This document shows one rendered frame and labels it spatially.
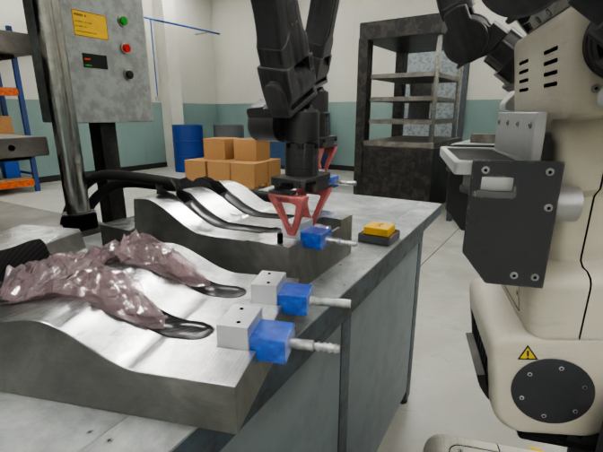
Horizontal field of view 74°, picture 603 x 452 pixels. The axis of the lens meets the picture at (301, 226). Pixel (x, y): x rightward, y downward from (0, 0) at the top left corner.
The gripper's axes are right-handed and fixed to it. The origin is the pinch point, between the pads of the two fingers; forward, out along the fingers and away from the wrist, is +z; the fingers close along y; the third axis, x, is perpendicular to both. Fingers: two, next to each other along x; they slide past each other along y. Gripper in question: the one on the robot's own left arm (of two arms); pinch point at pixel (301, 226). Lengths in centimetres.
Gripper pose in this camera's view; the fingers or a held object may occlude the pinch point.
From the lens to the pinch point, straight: 70.9
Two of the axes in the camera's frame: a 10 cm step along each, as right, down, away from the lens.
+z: -0.1, 9.6, 2.8
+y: -4.9, 2.4, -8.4
